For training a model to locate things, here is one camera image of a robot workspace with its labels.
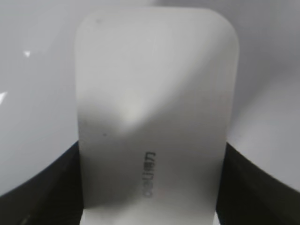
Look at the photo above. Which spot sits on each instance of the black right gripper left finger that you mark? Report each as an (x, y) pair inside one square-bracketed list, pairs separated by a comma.
[(53, 197)]

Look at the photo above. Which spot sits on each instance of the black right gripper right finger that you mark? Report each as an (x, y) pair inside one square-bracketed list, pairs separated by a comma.
[(249, 196)]

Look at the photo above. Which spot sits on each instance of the white board eraser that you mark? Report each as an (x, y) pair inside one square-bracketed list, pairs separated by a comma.
[(154, 92)]

